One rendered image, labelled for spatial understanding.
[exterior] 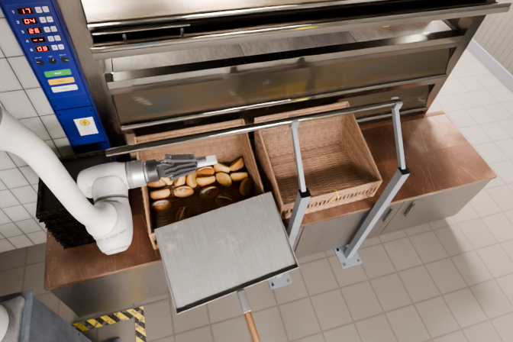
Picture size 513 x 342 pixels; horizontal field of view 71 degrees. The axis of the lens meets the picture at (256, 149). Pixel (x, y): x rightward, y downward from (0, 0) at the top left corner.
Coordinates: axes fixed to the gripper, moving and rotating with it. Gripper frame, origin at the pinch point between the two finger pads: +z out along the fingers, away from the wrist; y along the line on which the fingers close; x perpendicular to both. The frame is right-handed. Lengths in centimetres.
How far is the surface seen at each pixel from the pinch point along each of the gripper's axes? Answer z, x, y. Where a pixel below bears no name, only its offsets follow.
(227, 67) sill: 19, -51, 2
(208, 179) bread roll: 5, -29, 55
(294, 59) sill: 52, -51, 3
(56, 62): -46, -47, -13
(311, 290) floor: 55, 21, 120
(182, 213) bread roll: -11, -13, 55
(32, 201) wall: -86, -50, 74
